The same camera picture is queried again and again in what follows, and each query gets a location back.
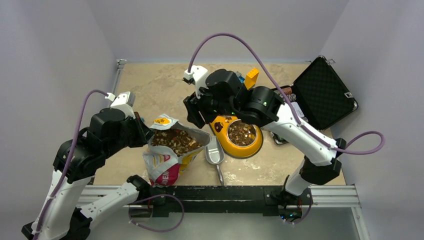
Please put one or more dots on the pet food bag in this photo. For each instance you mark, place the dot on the pet food bag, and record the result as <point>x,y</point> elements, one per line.
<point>171,150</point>

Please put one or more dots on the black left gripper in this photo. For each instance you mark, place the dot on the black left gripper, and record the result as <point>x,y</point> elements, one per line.
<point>144,133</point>

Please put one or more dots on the black poker chip case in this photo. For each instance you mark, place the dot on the black poker chip case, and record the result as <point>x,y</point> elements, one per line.
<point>321,95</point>

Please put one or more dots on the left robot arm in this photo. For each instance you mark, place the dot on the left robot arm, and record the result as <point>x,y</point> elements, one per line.
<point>76,163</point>

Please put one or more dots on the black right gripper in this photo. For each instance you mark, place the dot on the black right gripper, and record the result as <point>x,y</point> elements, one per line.
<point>193,104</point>

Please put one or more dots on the silver metal food scoop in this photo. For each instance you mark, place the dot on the silver metal food scoop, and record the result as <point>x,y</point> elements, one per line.
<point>215,155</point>

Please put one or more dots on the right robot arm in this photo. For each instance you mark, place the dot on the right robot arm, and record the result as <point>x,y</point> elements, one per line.
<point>221,93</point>

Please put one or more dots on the toy brick stack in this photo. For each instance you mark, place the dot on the toy brick stack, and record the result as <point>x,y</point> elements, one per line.
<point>250,79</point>

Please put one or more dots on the yellow double pet bowl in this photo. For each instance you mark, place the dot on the yellow double pet bowl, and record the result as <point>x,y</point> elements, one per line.
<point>238,140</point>

